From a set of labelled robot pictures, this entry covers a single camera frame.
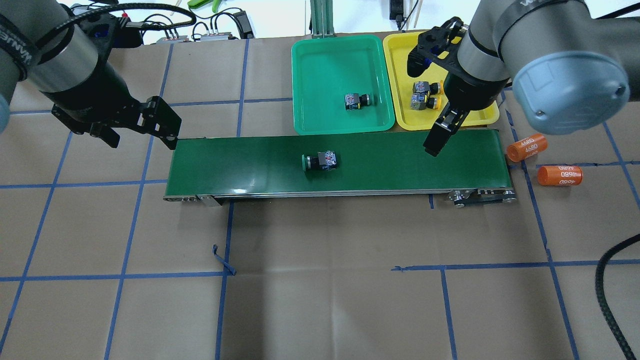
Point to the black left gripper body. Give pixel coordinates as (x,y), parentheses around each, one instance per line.
(95,97)

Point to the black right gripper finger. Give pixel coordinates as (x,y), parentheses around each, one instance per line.
(447,124)

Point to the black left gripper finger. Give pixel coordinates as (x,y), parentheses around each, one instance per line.
(169,139)

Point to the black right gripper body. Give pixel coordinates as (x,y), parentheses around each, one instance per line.
(467,92)

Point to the yellow push button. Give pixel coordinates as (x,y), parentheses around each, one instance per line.
(419,102)
(428,88)

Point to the orange cylinder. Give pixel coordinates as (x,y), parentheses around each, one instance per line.
(526,147)
(559,175)

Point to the green push button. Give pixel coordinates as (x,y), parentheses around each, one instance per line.
(355,101)
(322,161)

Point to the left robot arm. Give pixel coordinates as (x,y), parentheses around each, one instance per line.
(64,55)

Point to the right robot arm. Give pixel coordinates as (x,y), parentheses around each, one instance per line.
(568,71)

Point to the yellow plastic tray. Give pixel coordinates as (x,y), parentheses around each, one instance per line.
(396,49)

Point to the green conveyor belt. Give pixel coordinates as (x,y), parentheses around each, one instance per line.
(470,169)

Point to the black power adapter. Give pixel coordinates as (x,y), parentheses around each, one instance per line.
(245,28)

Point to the green grabber tool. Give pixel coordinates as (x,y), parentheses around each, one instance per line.
(216,6)

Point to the green plastic tray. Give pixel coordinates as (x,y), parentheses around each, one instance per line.
(324,70)

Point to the aluminium frame post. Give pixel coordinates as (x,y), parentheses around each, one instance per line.
(322,19)

